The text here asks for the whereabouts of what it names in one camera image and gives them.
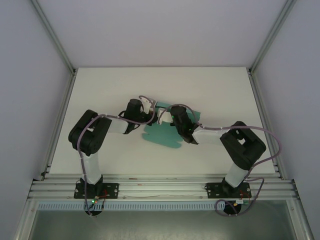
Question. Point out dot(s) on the teal paper box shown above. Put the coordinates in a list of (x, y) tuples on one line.
[(160, 136)]

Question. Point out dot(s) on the aluminium side rail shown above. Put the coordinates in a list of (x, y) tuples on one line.
[(262, 107), (63, 107)]

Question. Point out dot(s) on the aluminium frame post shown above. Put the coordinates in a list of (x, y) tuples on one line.
[(53, 37), (272, 37)]

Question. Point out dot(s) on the small LED circuit board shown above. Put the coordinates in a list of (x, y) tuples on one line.
[(241, 201), (94, 200)]

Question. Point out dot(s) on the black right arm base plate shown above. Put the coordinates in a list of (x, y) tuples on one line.
[(212, 190)]

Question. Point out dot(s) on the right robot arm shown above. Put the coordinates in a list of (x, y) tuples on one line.
[(240, 147)]

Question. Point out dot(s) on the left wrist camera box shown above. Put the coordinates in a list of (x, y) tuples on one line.
[(147, 103)]

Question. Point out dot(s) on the aluminium mounting rail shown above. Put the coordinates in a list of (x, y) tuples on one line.
[(162, 187)]

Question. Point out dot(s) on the grey metal sheet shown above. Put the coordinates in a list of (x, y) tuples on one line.
[(162, 225)]

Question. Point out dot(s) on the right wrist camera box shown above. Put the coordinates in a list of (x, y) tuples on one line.
[(163, 116)]

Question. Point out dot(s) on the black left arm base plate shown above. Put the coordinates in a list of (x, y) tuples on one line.
[(112, 190)]

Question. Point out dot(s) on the aluminium lower frame bar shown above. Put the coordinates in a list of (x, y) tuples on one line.
[(303, 220), (25, 220)]

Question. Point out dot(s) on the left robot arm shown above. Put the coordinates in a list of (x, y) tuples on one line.
[(87, 140)]

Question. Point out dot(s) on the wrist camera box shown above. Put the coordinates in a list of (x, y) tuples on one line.
[(163, 116), (147, 103)]

